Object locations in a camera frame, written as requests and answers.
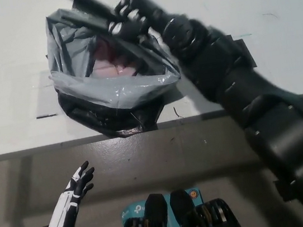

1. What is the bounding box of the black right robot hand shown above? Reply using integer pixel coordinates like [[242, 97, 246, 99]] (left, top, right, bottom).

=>
[[103, 0, 168, 44]]

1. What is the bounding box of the thin black wire scrap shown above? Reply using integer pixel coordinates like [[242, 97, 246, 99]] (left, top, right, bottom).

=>
[[172, 105, 184, 120]]

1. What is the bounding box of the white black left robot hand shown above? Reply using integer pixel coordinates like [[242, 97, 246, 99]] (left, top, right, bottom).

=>
[[36, 159, 103, 227]]

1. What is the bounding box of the teal router box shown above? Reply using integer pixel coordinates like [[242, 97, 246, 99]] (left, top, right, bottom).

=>
[[117, 187, 207, 227]]

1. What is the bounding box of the grey plastic bag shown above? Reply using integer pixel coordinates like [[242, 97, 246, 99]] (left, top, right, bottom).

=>
[[39, 0, 187, 125]]

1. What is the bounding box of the pink item inside bag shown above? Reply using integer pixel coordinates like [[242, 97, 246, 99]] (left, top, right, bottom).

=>
[[86, 35, 143, 82]]

